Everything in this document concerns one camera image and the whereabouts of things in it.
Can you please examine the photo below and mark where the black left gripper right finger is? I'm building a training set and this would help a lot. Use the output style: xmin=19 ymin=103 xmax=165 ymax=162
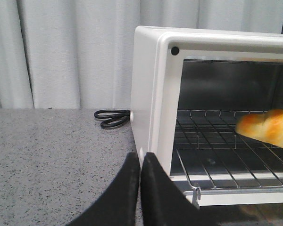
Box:
xmin=141 ymin=153 xmax=200 ymax=226

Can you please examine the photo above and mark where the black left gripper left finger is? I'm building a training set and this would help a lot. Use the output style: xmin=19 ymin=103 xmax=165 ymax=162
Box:
xmin=68 ymin=152 xmax=140 ymax=226

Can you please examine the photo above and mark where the glass oven door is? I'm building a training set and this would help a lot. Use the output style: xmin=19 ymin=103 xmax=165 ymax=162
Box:
xmin=172 ymin=180 xmax=283 ymax=226

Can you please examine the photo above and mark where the golden twisted bread roll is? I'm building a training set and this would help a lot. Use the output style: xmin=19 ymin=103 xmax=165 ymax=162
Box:
xmin=235 ymin=109 xmax=283 ymax=148

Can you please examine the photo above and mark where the cream white toaster oven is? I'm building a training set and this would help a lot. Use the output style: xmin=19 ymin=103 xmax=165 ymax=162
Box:
xmin=130 ymin=25 xmax=283 ymax=182

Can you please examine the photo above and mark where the grey white curtain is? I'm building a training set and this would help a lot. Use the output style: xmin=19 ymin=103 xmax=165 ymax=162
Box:
xmin=0 ymin=0 xmax=283 ymax=109

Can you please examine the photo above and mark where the metal wire oven rack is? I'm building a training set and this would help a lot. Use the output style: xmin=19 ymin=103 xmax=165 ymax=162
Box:
xmin=170 ymin=110 xmax=283 ymax=206

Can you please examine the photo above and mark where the black power cable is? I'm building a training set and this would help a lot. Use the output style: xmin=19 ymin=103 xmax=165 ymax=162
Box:
xmin=94 ymin=109 xmax=132 ymax=129

